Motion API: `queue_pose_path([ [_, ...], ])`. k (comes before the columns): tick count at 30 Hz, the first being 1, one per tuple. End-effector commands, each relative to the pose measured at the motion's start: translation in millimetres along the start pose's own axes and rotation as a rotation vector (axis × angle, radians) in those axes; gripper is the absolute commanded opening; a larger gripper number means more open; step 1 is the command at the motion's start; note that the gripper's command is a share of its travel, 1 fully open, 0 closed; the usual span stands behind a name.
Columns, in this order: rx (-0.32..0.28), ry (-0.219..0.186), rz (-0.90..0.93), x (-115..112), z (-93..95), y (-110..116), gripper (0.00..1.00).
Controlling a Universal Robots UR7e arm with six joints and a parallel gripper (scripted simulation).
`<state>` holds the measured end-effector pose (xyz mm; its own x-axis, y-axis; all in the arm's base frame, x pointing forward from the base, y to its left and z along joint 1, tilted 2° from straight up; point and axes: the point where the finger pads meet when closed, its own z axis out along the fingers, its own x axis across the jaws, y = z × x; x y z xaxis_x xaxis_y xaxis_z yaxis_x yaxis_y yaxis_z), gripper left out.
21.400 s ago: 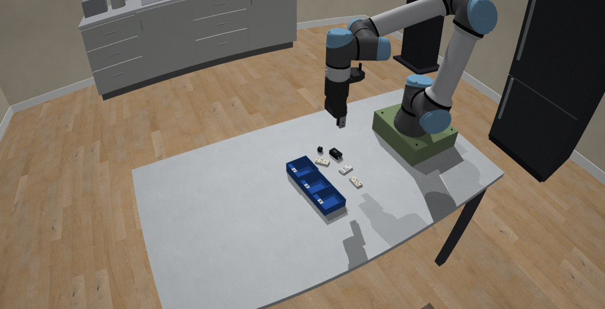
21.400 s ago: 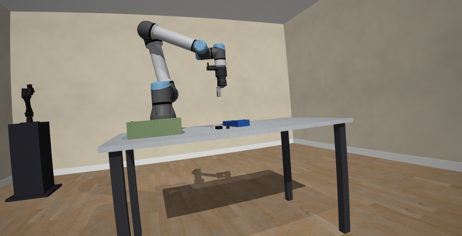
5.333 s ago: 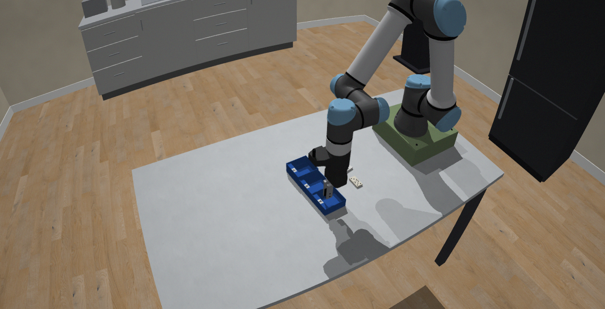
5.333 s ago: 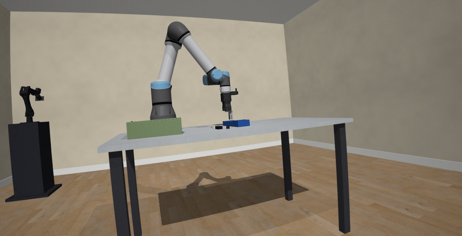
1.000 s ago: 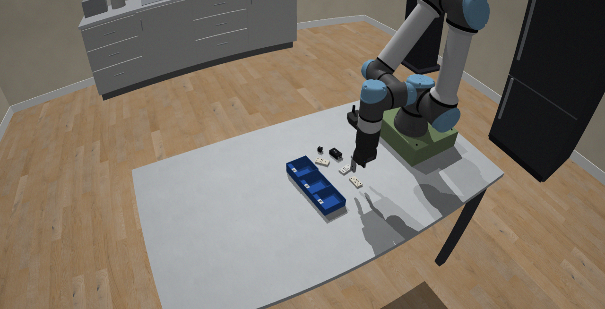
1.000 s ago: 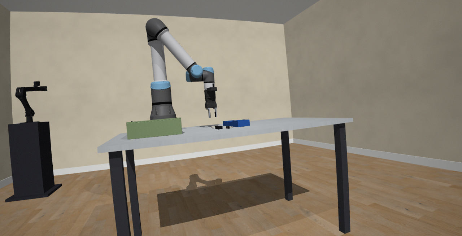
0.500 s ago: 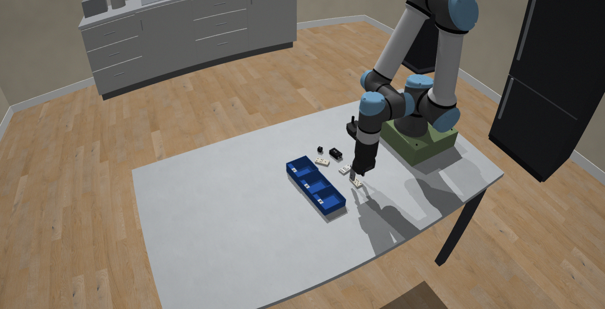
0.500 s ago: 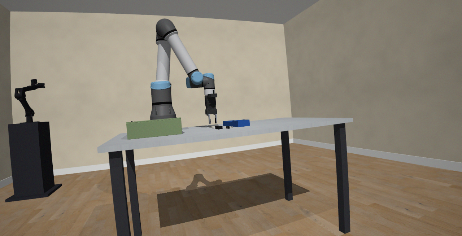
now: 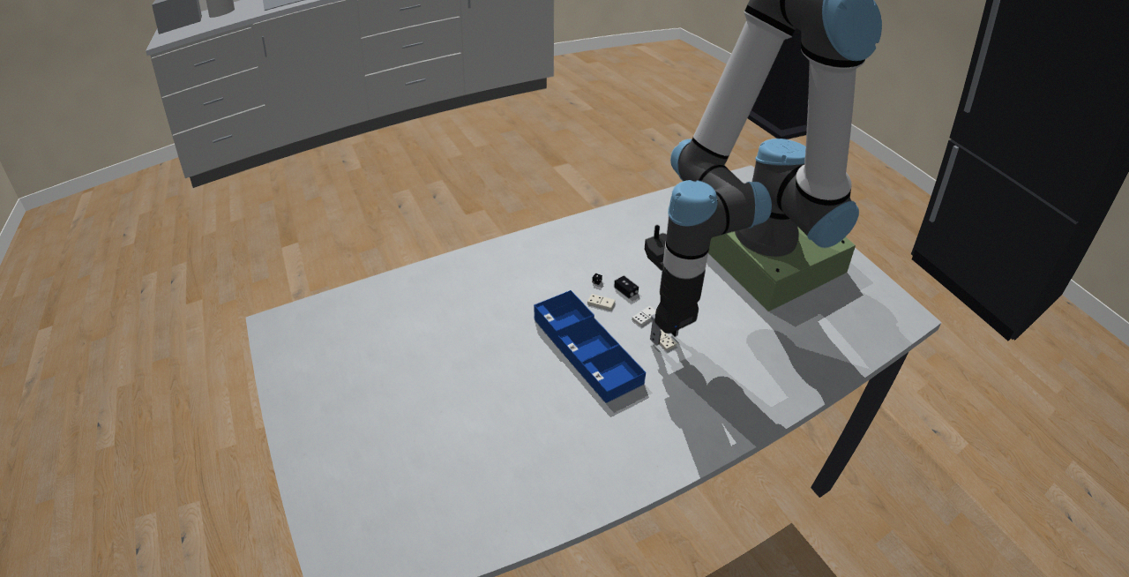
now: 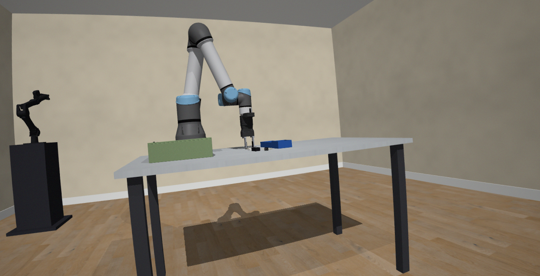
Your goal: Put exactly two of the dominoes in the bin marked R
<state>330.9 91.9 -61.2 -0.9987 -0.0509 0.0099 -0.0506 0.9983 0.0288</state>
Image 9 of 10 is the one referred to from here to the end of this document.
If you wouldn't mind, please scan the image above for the blue rack of bins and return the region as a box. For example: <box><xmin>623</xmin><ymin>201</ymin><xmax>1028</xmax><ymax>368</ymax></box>
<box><xmin>534</xmin><ymin>290</ymin><xmax>646</xmax><ymax>403</ymax></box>

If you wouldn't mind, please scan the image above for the beige domino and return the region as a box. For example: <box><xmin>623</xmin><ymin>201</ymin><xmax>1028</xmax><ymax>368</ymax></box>
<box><xmin>587</xmin><ymin>294</ymin><xmax>615</xmax><ymax>311</ymax></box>
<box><xmin>660</xmin><ymin>330</ymin><xmax>677</xmax><ymax>351</ymax></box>

